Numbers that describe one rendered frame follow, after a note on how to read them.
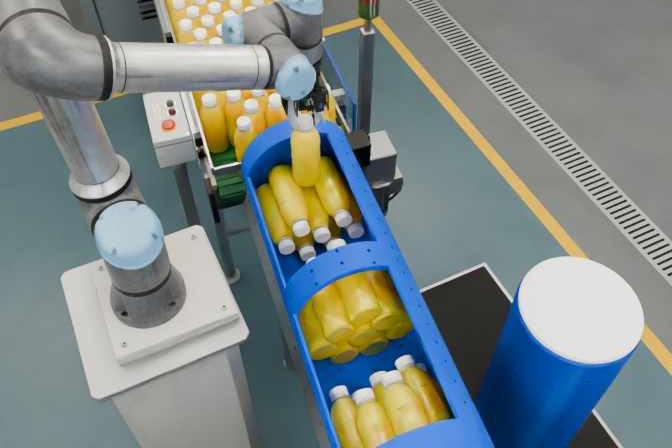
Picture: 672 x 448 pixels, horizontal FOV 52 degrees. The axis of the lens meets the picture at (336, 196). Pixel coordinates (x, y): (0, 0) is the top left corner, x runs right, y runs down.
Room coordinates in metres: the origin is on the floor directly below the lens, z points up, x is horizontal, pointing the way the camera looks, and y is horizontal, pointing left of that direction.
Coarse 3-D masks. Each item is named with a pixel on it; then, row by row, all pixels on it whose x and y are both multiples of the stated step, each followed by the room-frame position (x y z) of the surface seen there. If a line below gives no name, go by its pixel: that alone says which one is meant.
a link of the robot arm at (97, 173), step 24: (0, 0) 0.86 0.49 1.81; (24, 0) 0.85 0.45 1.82; (48, 0) 0.87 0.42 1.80; (0, 24) 0.81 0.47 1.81; (48, 120) 0.84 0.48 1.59; (72, 120) 0.84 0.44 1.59; (96, 120) 0.87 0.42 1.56; (72, 144) 0.84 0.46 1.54; (96, 144) 0.85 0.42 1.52; (72, 168) 0.84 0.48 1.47; (96, 168) 0.84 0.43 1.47; (120, 168) 0.88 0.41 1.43; (96, 192) 0.83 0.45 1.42; (120, 192) 0.84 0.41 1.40
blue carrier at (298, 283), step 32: (288, 128) 1.18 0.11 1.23; (320, 128) 1.20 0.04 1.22; (256, 160) 1.13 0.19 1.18; (288, 160) 1.21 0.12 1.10; (352, 160) 1.13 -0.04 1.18; (384, 224) 0.94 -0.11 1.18; (288, 256) 0.98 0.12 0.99; (320, 256) 0.82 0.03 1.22; (352, 256) 0.81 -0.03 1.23; (384, 256) 0.82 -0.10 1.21; (288, 288) 0.79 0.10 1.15; (320, 288) 0.76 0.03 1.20; (416, 288) 0.78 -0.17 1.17; (416, 320) 0.68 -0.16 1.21; (384, 352) 0.73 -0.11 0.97; (416, 352) 0.71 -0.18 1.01; (448, 352) 0.64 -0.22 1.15; (320, 384) 0.63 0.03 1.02; (352, 384) 0.66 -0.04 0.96; (448, 384) 0.55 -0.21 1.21
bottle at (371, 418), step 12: (360, 408) 0.53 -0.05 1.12; (372, 408) 0.53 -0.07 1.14; (384, 408) 0.53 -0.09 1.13; (360, 420) 0.51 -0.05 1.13; (372, 420) 0.50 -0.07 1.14; (384, 420) 0.51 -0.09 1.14; (360, 432) 0.49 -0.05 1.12; (372, 432) 0.48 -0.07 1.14; (384, 432) 0.48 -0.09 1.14; (372, 444) 0.46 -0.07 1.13
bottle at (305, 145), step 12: (300, 132) 1.10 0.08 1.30; (312, 132) 1.11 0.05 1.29; (300, 144) 1.09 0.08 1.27; (312, 144) 1.09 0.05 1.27; (300, 156) 1.09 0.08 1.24; (312, 156) 1.09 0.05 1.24; (300, 168) 1.09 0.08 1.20; (312, 168) 1.09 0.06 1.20; (300, 180) 1.09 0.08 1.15; (312, 180) 1.09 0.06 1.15
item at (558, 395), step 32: (512, 320) 0.81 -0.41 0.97; (512, 352) 0.77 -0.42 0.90; (544, 352) 0.71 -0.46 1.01; (512, 384) 0.74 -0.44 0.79; (544, 384) 0.69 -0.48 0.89; (576, 384) 0.67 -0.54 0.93; (608, 384) 0.69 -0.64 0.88; (480, 416) 0.79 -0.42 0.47; (512, 416) 0.71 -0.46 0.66; (544, 416) 0.68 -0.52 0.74; (576, 416) 0.67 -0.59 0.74
